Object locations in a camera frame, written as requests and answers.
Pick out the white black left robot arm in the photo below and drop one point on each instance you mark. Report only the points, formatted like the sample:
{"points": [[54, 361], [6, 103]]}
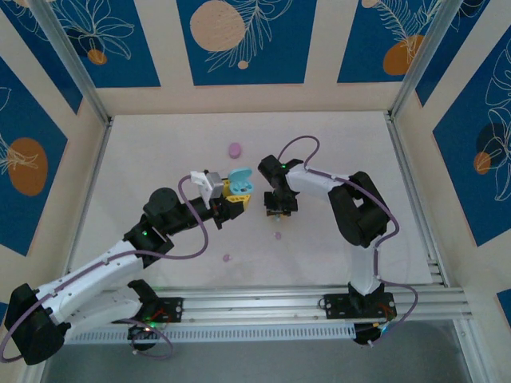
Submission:
{"points": [[92, 271]]}

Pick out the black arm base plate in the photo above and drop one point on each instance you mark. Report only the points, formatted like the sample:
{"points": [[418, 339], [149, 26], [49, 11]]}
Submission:
{"points": [[171, 309], [335, 305]]}

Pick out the purple earbud charging case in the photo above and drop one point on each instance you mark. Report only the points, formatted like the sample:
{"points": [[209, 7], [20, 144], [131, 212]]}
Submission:
{"points": [[234, 150]]}

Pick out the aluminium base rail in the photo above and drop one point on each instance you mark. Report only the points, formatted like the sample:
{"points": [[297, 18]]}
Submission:
{"points": [[247, 303]]}

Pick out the blue earbud charging case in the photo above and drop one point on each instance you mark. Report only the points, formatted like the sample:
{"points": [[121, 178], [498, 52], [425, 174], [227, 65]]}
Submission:
{"points": [[241, 181]]}

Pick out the aluminium table side rail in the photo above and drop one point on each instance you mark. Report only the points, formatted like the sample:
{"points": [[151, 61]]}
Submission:
{"points": [[415, 199], [89, 187]]}

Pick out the aluminium frame post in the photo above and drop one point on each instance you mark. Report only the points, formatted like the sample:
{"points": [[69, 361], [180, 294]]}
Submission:
{"points": [[417, 60], [73, 60]]}

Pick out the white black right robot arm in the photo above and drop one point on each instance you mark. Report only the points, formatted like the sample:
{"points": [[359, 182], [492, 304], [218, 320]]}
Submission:
{"points": [[359, 215]]}

